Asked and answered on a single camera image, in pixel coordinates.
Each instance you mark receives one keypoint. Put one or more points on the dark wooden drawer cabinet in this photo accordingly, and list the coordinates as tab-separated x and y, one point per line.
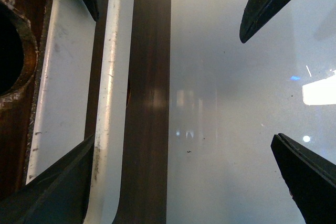
24	30

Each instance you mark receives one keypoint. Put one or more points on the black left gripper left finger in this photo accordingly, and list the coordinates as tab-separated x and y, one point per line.
60	194

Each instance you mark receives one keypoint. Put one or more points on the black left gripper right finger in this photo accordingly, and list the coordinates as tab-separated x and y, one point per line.
309	177

